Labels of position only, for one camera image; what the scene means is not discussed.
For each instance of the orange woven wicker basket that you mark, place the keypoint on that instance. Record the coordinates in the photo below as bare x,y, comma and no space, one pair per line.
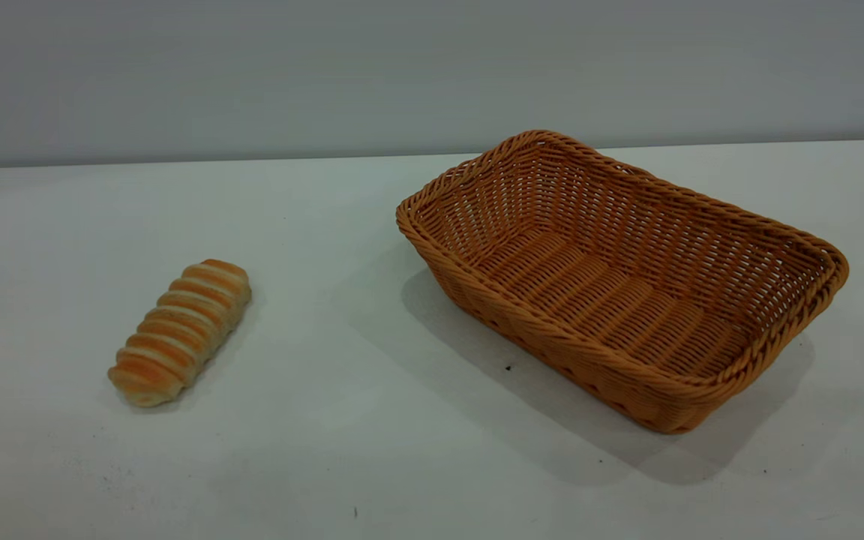
612,300

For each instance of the striped long bread roll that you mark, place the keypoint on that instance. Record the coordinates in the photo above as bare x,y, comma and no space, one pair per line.
181,330

